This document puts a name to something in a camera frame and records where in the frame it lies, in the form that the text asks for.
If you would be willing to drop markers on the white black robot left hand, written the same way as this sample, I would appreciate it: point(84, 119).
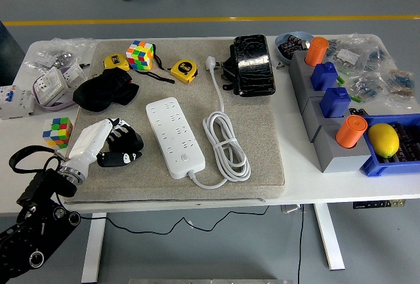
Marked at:
point(88, 139)

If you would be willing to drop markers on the white power strip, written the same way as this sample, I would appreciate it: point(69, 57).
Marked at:
point(174, 133)

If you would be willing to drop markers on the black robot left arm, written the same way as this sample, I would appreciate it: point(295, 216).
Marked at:
point(42, 185)

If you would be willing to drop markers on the small colourful puzzle cube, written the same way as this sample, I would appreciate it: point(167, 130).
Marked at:
point(57, 131)

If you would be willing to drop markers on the purple bowl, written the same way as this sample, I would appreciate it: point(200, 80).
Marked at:
point(62, 106)

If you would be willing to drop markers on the black cloth pouch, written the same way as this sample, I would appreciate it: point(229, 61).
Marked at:
point(105, 90)

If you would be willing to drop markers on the grey-brown mat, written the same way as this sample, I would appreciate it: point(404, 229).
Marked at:
point(147, 189)

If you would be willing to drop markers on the white circuit breaker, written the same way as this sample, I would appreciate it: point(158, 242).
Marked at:
point(16, 103)

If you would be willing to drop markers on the yellow tape measure plain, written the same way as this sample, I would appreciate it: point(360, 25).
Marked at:
point(115, 61)

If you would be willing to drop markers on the clear bag of metal parts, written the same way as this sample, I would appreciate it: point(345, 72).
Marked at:
point(59, 52)

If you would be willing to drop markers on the large colourful puzzle cube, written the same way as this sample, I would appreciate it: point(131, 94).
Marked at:
point(139, 56)

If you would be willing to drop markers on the white table leg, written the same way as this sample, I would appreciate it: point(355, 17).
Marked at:
point(329, 238)
point(93, 248)

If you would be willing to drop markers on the yellow tape measure 5m print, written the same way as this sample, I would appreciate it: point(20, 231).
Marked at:
point(183, 69)

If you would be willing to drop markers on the glossy black case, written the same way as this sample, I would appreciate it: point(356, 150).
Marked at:
point(254, 67)

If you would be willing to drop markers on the small metal clip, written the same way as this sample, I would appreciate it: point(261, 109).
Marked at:
point(279, 65)

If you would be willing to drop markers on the grey peg holder block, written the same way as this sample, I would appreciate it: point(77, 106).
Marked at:
point(298, 74)
point(341, 161)
point(311, 113)

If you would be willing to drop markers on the black capacitors heap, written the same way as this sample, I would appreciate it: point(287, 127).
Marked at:
point(408, 143)
point(290, 48)

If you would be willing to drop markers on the light blue bowl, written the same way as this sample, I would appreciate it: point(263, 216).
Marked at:
point(295, 34)

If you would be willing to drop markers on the orange cylinder peg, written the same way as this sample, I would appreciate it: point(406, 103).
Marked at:
point(351, 131)
point(316, 51)

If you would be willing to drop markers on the blue block peg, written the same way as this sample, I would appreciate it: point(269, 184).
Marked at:
point(325, 75)
point(334, 102)

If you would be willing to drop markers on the small green connector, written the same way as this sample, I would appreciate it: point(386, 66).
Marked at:
point(340, 79)
point(356, 98)

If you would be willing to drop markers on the small black components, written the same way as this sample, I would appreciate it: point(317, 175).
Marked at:
point(357, 111)

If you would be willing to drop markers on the clear bag with white label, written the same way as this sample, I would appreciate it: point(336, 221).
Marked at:
point(348, 56)

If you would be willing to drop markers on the clear bag of blue resistors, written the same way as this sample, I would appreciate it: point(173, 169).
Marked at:
point(364, 85)

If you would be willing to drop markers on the blue plastic bin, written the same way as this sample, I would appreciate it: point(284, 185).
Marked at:
point(374, 166)

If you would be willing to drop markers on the yellow lemon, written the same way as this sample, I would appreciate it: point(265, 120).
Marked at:
point(384, 139)

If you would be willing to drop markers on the black table control panel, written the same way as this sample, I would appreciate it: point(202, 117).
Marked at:
point(377, 204)

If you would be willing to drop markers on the clear bag of striped resistors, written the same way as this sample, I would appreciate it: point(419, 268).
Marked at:
point(398, 80)

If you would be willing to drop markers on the white wall socket panel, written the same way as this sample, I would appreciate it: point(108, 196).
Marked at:
point(49, 85)
point(75, 73)

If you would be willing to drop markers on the metal bracket under table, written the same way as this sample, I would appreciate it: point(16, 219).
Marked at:
point(292, 209)

